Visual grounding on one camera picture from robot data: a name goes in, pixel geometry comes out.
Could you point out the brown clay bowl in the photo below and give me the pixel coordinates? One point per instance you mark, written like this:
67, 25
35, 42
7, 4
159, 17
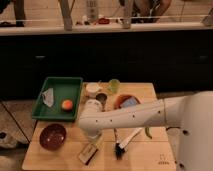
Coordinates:
123, 98

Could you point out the black white brush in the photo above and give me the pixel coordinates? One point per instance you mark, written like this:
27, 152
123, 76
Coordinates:
117, 148

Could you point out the black whiteboard eraser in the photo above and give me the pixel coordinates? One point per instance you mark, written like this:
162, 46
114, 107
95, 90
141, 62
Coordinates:
87, 153

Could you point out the dark red bowl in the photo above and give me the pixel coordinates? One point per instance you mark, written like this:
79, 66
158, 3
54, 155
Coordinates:
52, 137

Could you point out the blue sponge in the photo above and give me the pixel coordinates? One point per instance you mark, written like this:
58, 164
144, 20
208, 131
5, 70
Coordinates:
129, 102

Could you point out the orange fruit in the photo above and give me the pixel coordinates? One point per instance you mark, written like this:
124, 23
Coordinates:
67, 105

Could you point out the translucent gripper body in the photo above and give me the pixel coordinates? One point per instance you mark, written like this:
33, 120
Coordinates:
96, 140

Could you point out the green plastic tray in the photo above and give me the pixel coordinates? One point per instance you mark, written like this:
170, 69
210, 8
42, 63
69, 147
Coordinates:
64, 88

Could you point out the crumpled grey paper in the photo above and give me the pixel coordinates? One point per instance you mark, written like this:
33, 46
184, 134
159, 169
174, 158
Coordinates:
48, 97

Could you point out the white ceramic cup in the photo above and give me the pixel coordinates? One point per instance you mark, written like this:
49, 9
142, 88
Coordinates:
92, 89

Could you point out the green translucent cup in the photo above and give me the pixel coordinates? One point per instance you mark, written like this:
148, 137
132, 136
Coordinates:
113, 85

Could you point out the small metal cup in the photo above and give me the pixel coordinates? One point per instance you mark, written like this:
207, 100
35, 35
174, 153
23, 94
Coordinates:
102, 98

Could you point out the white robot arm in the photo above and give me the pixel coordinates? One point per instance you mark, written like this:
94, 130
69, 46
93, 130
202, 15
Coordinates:
193, 114

